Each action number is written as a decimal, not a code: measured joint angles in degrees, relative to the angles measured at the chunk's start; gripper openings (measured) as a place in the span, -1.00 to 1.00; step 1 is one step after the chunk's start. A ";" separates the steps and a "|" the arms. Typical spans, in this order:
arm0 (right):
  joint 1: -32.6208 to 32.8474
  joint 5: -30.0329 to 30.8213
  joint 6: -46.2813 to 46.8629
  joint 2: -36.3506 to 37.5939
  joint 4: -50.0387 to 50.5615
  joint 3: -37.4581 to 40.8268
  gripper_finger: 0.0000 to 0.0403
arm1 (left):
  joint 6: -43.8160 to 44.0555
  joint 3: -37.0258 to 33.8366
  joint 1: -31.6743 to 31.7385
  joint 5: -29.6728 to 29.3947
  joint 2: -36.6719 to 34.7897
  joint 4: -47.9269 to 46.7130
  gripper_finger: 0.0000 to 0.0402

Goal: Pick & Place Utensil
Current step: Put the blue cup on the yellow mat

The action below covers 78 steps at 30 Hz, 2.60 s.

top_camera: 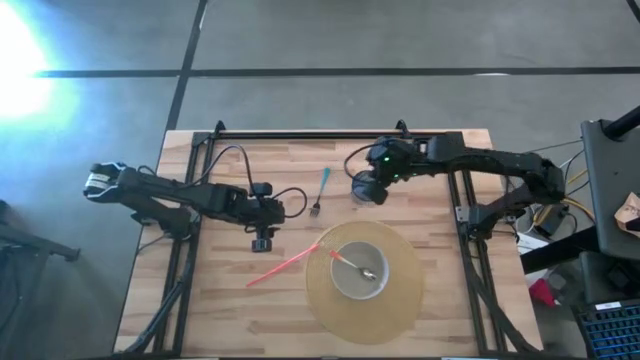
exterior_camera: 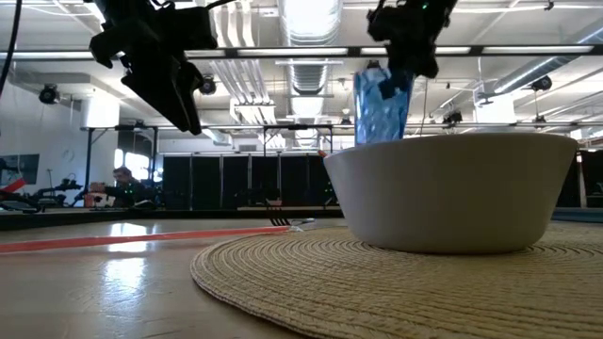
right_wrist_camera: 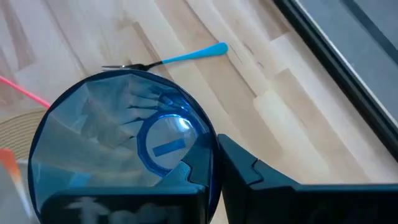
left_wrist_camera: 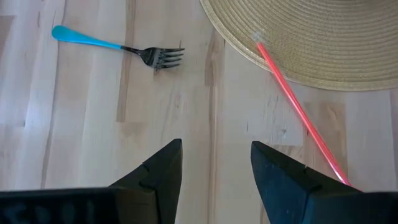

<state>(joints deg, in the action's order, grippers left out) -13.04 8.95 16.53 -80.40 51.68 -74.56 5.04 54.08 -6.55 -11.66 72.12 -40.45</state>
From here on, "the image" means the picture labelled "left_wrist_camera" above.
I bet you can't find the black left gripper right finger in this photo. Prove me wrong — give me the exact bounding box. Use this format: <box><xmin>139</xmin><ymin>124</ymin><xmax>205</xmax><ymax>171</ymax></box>
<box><xmin>251</xmin><ymin>141</ymin><xmax>398</xmax><ymax>224</ymax></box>

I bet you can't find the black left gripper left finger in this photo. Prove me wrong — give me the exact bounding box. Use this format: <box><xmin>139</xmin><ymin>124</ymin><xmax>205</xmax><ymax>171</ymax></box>
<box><xmin>0</xmin><ymin>138</ymin><xmax>183</xmax><ymax>224</ymax></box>

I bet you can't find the pink straw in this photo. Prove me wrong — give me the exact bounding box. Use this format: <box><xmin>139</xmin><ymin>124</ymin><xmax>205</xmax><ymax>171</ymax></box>
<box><xmin>251</xmin><ymin>29</ymin><xmax>354</xmax><ymax>187</ymax></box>

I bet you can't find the fork with blue handle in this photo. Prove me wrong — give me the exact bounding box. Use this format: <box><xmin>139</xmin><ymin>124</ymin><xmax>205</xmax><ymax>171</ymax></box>
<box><xmin>51</xmin><ymin>25</ymin><xmax>185</xmax><ymax>71</ymax></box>

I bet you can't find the round woven beige placemat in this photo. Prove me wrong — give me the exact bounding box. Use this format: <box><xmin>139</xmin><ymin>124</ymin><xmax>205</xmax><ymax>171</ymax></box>
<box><xmin>199</xmin><ymin>0</ymin><xmax>398</xmax><ymax>92</ymax></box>

